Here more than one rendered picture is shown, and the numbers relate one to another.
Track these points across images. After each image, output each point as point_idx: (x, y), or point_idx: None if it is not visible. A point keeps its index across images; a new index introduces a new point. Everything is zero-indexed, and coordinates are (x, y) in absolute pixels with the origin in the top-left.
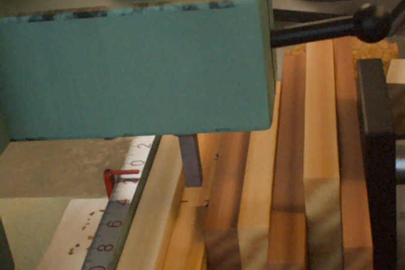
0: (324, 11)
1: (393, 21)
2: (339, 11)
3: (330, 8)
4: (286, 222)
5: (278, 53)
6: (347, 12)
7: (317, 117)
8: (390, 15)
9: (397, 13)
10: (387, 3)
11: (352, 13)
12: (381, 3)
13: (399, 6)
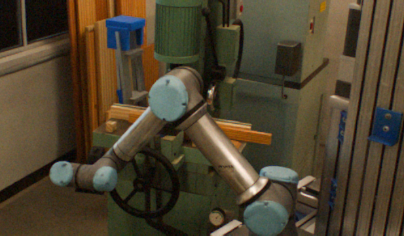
0: (317, 179)
1: (312, 193)
2: (315, 181)
3: (319, 180)
4: None
5: (240, 142)
6: (313, 181)
7: None
8: (309, 188)
9: (315, 193)
10: (318, 189)
11: (312, 182)
12: (319, 188)
13: (317, 192)
